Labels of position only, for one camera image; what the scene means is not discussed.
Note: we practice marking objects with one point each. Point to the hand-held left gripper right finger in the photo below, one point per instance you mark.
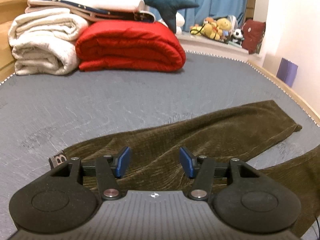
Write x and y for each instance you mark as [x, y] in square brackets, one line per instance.
[187, 162]

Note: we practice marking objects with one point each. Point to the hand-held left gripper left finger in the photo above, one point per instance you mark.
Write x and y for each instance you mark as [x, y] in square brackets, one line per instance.
[122, 162]

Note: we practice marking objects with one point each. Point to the grey quilted mattress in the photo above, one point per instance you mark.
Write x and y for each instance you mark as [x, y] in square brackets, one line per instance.
[100, 105]

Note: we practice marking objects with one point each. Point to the white window ledge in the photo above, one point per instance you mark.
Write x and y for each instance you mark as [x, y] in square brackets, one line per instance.
[212, 47]

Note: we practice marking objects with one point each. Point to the red folded duvet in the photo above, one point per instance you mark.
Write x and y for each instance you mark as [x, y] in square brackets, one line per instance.
[130, 45]

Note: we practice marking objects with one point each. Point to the purple box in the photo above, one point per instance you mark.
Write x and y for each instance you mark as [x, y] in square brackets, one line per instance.
[287, 72]

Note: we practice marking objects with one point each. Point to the yellow dog plush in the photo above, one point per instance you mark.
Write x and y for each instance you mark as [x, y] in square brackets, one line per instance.
[208, 28]

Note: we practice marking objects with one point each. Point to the panda plush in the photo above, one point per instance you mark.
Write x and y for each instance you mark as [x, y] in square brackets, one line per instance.
[237, 35]

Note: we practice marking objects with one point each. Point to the white folded blanket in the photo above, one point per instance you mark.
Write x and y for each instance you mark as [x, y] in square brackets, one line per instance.
[42, 47]

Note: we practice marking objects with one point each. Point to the white mushroom plush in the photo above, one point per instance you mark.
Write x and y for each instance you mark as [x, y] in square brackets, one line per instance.
[180, 22]

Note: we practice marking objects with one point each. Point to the yellow bear plush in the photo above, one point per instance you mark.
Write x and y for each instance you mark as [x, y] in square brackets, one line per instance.
[223, 25]

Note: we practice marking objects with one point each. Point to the dark red cushion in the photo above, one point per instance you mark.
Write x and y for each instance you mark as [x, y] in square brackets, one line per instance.
[253, 36]

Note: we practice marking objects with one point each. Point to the white grey plush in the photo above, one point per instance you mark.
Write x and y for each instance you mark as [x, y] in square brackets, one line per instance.
[232, 21]

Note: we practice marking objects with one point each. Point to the navy trimmed folded blanket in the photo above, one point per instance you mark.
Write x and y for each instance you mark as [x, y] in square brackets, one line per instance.
[105, 11]

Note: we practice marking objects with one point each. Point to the teal shark plush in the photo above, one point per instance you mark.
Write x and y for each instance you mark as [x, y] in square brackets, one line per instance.
[172, 7]

